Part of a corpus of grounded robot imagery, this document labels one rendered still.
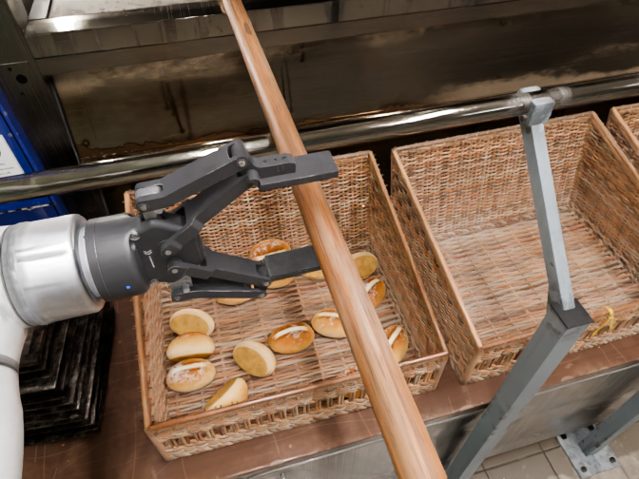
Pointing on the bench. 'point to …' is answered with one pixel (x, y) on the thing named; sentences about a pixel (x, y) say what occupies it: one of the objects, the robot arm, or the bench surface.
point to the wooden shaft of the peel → (343, 280)
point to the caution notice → (8, 161)
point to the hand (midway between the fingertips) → (316, 216)
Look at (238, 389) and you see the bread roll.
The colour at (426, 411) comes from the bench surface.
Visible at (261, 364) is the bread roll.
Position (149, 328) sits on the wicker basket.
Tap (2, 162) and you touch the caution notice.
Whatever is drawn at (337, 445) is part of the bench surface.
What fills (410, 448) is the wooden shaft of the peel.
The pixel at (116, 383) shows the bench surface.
